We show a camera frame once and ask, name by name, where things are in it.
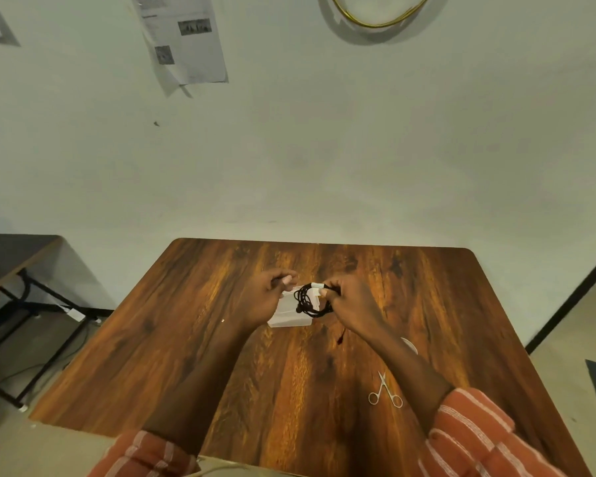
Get person's left hand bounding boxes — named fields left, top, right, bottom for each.
left=241, top=268, right=299, bottom=331

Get person's right hand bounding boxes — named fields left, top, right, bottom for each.
left=321, top=275, right=389, bottom=342

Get black cable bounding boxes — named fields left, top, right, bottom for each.
left=293, top=282, right=346, bottom=347

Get person's left forearm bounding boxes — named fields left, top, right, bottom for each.
left=141, top=317, right=274, bottom=455

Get person's right forearm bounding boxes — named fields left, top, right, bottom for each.
left=350, top=320, right=457, bottom=435

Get small silver scissors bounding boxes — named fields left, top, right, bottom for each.
left=368, top=371, right=403, bottom=409

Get orange striped right sleeve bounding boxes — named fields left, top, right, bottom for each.
left=417, top=387, right=571, bottom=477

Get orange striped sleeve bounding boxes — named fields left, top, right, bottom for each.
left=417, top=387, right=571, bottom=477
left=86, top=429, right=200, bottom=477

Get white power strip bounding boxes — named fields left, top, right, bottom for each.
left=61, top=305, right=103, bottom=326

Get orange striped left sleeve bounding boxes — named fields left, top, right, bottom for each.
left=86, top=429, right=200, bottom=477

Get printed paper sheet with photos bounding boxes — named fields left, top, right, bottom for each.
left=130, top=0, right=229, bottom=98

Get gold metal hoop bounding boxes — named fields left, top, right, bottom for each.
left=330, top=0, right=433, bottom=29

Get dark side table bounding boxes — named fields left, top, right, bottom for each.
left=0, top=234, right=116, bottom=412

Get black metal frame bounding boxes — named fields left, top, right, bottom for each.
left=524, top=242, right=596, bottom=356

